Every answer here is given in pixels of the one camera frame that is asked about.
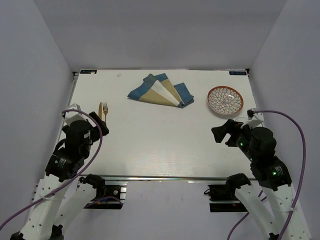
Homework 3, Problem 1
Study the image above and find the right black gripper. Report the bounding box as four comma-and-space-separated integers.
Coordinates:
211, 118, 257, 162

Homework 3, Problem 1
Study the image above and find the blue beige cloth placemat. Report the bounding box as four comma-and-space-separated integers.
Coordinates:
127, 73, 194, 109

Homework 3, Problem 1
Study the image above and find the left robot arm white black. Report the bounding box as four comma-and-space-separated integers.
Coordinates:
10, 109, 109, 240

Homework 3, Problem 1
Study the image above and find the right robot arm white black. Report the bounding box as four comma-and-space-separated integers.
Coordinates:
211, 119, 308, 240

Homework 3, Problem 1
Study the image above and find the gold knife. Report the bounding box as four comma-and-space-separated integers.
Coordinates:
98, 102, 102, 120

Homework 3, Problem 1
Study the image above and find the gold fork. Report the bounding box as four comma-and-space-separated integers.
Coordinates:
102, 102, 109, 123

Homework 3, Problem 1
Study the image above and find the patterned ceramic plate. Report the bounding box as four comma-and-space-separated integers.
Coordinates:
207, 86, 244, 116

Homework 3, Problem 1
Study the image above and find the left blue corner sticker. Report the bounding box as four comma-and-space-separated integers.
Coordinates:
80, 69, 97, 75

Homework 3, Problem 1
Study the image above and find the blue corner sticker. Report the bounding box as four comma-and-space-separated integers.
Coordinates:
80, 69, 97, 75
229, 71, 247, 76

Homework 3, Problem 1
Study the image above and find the right blue corner sticker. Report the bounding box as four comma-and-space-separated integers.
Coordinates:
229, 71, 247, 76

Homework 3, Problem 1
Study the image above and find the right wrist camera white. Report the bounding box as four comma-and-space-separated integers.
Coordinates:
240, 108, 264, 129

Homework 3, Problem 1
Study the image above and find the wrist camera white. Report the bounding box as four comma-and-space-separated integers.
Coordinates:
240, 108, 264, 129
61, 103, 89, 127

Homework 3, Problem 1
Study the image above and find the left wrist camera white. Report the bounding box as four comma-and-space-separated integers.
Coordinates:
61, 103, 89, 127

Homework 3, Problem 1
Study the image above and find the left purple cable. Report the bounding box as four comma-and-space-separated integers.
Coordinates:
0, 109, 104, 228

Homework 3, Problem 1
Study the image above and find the purple cable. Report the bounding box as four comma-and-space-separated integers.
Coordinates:
226, 109, 308, 240
0, 109, 104, 228

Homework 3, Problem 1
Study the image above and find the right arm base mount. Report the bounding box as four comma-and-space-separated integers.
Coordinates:
203, 184, 247, 213

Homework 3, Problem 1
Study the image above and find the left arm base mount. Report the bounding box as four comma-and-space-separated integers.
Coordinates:
84, 179, 127, 210

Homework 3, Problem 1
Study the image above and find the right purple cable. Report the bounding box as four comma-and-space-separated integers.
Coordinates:
226, 109, 308, 240

